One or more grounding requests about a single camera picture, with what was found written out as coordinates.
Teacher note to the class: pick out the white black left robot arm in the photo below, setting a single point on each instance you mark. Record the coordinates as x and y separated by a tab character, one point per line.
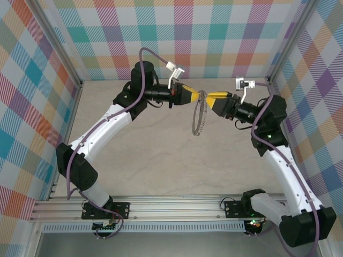
107	128

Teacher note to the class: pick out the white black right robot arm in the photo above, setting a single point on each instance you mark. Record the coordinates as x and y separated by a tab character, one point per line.
284	174

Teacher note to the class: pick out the small circuit board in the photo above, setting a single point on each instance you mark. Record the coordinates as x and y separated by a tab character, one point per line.
105	227
254	224

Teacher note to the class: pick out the white left camera bracket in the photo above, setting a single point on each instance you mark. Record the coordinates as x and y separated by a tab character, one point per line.
171	82

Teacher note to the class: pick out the white camera bracket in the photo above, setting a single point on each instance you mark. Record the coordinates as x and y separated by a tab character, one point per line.
244	95
171	82

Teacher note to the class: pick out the white right camera bracket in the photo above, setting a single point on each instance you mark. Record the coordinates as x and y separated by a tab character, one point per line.
244	95

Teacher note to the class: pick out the aluminium corner post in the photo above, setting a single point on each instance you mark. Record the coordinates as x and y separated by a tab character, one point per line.
292	40
57	40

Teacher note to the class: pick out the aluminium side rail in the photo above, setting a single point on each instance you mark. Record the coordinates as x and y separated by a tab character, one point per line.
71	117

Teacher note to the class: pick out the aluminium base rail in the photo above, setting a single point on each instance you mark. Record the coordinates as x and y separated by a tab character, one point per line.
174	207

